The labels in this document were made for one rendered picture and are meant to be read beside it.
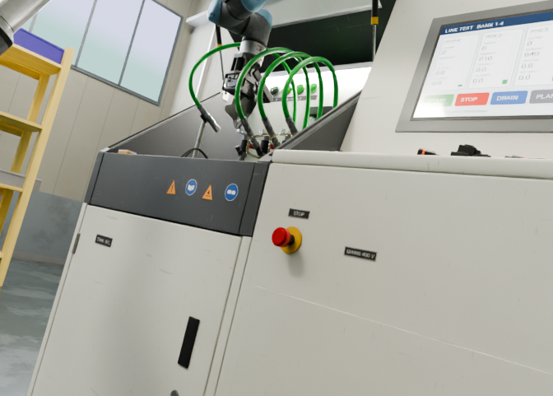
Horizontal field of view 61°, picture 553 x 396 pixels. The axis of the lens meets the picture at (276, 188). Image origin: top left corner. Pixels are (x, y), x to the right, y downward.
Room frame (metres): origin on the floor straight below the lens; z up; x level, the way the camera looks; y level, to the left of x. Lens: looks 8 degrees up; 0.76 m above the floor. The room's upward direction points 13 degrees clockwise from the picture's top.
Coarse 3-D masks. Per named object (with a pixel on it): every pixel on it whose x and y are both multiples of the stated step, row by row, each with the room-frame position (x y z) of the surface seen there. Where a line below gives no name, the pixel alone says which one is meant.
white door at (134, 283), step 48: (96, 240) 1.32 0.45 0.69; (144, 240) 1.18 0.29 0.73; (192, 240) 1.07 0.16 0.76; (240, 240) 0.97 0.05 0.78; (96, 288) 1.28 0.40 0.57; (144, 288) 1.15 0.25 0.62; (192, 288) 1.04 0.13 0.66; (96, 336) 1.24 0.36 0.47; (144, 336) 1.12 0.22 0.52; (192, 336) 1.01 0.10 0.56; (48, 384) 1.34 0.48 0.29; (96, 384) 1.20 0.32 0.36; (144, 384) 1.09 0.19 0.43; (192, 384) 0.99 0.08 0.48
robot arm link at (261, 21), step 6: (258, 12) 1.29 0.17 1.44; (264, 12) 1.29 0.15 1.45; (252, 18) 1.28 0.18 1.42; (258, 18) 1.29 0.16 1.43; (264, 18) 1.29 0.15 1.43; (270, 18) 1.31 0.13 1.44; (252, 24) 1.28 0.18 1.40; (258, 24) 1.29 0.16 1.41; (264, 24) 1.30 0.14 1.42; (270, 24) 1.31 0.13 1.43; (246, 30) 1.29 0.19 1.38; (252, 30) 1.29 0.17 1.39; (258, 30) 1.29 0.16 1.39; (264, 30) 1.30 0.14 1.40; (270, 30) 1.33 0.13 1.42; (246, 36) 1.30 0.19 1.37; (252, 36) 1.29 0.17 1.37; (258, 36) 1.29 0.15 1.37; (264, 36) 1.30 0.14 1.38; (258, 42) 1.29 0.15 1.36; (264, 42) 1.31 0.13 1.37
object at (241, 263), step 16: (80, 224) 1.40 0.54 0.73; (240, 256) 0.96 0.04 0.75; (64, 272) 1.40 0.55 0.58; (240, 272) 0.96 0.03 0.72; (224, 320) 0.96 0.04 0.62; (48, 336) 1.39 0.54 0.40; (224, 336) 0.96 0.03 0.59; (224, 352) 0.95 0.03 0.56; (32, 384) 1.40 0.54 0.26; (208, 384) 0.97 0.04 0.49
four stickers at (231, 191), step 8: (168, 184) 1.16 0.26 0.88; (176, 184) 1.14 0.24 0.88; (192, 184) 1.10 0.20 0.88; (208, 184) 1.06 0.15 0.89; (232, 184) 1.01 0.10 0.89; (168, 192) 1.15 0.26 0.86; (184, 192) 1.11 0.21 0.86; (192, 192) 1.09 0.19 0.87; (208, 192) 1.06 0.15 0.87; (232, 192) 1.01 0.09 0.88; (232, 200) 1.00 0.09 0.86
